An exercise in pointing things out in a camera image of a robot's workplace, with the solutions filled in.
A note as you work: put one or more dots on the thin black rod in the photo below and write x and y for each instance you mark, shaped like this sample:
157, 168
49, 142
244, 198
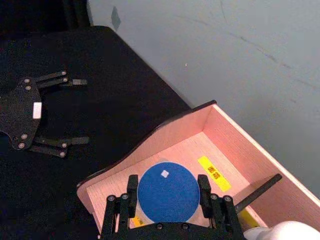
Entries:
260, 191

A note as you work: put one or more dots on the round roll with blue face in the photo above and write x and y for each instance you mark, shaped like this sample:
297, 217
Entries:
168, 195

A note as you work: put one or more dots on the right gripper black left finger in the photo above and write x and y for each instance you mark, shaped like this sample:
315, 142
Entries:
117, 220

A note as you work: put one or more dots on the large yellow label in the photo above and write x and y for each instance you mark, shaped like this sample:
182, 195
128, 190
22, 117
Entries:
213, 173

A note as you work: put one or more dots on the black table cloth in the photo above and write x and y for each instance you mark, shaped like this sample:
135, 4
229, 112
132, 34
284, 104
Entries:
112, 100

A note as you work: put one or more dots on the white rounded plastic piece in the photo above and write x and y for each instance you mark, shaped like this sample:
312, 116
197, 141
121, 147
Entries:
285, 231

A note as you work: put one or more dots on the pale wooden tray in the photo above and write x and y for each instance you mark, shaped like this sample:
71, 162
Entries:
250, 150

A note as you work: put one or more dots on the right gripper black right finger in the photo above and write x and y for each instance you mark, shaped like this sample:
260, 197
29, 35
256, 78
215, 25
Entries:
222, 217

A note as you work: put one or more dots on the small yellow label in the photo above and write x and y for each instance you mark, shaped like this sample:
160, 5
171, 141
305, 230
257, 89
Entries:
138, 221

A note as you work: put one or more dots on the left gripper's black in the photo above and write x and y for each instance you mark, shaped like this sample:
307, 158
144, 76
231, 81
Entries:
21, 112

